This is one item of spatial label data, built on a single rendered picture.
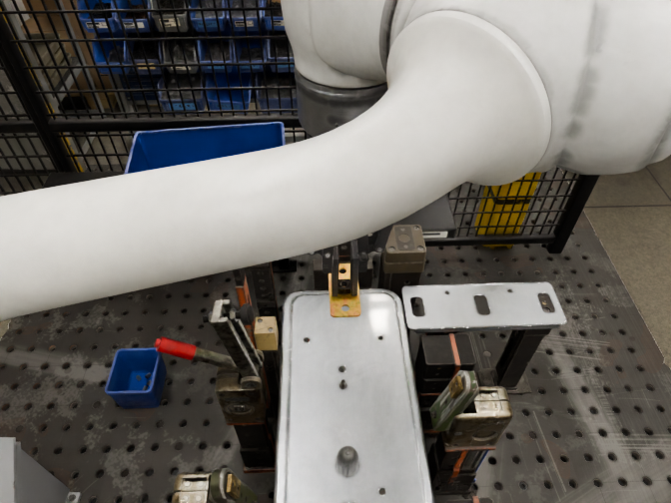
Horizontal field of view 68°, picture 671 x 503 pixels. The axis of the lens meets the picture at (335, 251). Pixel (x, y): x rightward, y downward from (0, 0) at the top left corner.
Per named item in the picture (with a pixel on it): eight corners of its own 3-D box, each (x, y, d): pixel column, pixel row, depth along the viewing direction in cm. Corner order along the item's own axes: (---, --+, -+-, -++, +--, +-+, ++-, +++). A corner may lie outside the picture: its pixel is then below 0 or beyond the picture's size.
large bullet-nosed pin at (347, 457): (358, 479, 73) (359, 462, 68) (336, 480, 72) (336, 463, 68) (356, 457, 75) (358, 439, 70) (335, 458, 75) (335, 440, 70)
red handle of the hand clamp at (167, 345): (259, 379, 74) (155, 351, 68) (253, 385, 76) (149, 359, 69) (261, 355, 77) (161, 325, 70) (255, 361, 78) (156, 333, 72)
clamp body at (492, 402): (479, 504, 97) (531, 430, 71) (419, 506, 97) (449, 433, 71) (469, 456, 103) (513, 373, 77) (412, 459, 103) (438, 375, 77)
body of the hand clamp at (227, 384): (278, 472, 101) (258, 390, 75) (244, 473, 100) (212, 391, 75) (279, 443, 105) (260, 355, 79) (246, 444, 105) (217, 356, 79)
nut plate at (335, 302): (361, 316, 60) (361, 310, 59) (330, 317, 60) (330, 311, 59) (356, 264, 66) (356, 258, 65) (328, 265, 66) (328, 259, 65)
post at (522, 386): (531, 393, 112) (576, 319, 91) (482, 394, 112) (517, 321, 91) (522, 367, 117) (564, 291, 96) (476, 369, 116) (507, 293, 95)
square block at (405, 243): (407, 353, 119) (428, 251, 93) (374, 354, 119) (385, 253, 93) (403, 325, 125) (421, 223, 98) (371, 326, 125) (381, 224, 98)
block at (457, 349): (455, 438, 105) (484, 372, 85) (402, 440, 105) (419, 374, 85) (446, 396, 112) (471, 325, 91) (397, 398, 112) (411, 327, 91)
